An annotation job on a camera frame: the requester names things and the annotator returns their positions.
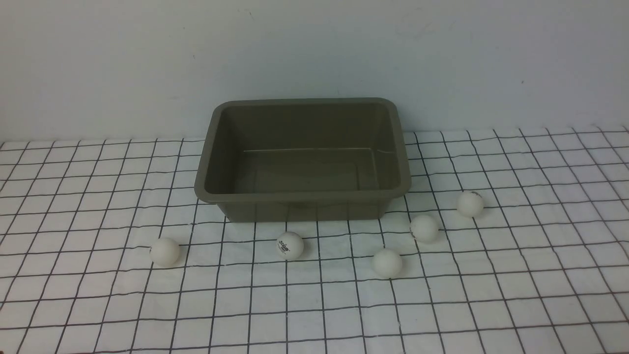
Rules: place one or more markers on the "white ball with logo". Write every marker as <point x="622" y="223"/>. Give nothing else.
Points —
<point x="290" y="246"/>

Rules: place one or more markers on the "olive plastic bin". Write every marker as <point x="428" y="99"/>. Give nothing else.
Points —
<point x="277" y="160"/>

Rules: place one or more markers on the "white grid tablecloth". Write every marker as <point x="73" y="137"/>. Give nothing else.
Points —
<point x="543" y="270"/>

